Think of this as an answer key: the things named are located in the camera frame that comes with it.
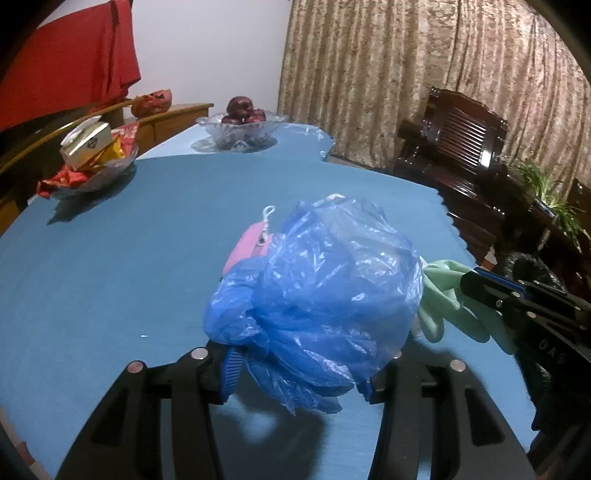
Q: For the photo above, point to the white yellow carton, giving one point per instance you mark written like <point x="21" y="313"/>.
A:
<point x="85" y="143"/>

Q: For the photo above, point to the red cloth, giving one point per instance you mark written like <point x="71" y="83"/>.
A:
<point x="69" y="60"/>

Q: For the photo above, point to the yellow snack packet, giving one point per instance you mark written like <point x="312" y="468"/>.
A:
<point x="115" y="147"/>

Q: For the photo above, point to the green rubber glove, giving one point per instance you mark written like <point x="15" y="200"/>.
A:
<point x="438" y="304"/>

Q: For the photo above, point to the potted green plant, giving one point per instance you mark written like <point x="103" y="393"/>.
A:
<point x="549" y="194"/>

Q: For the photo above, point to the dark red apple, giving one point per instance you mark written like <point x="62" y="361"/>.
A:
<point x="256" y="115"/>
<point x="229" y="119"/>
<point x="239" y="105"/>

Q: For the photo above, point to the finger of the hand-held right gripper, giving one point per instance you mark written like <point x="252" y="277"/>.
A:
<point x="480" y="290"/>
<point x="503" y="280"/>

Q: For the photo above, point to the floral beige curtain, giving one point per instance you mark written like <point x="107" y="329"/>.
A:
<point x="392" y="55"/>

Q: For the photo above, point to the blue plastic bag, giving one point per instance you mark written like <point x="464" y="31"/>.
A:
<point x="323" y="295"/>

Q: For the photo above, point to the glass fruit bowl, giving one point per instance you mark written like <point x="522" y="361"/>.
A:
<point x="240" y="134"/>

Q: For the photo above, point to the red crumpled snack wrapper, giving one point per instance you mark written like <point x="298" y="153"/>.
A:
<point x="62" y="177"/>

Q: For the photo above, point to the large blue tablecloth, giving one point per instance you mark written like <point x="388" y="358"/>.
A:
<point x="115" y="277"/>

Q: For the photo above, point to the dark wooden side table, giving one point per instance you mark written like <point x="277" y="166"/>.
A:
<point x="517" y="230"/>

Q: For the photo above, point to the red snack packet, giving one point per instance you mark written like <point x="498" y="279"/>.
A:
<point x="127" y="134"/>

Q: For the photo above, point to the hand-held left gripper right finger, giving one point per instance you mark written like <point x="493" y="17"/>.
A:
<point x="371" y="393"/>

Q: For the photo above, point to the red bag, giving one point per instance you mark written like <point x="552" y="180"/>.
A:
<point x="152" y="102"/>

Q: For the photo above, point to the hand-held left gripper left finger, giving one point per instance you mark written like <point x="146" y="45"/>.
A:
<point x="231" y="369"/>

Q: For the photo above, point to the dark wooden slatted armchair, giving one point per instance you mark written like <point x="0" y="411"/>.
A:
<point x="457" y="129"/>

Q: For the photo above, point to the glass snack bowl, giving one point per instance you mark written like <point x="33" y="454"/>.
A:
<point x="106" y="175"/>

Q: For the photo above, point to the black lined trash bin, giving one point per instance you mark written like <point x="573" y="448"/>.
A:
<point x="531" y="267"/>

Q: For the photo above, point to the pink face mask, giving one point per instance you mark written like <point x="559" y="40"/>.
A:
<point x="249" y="244"/>

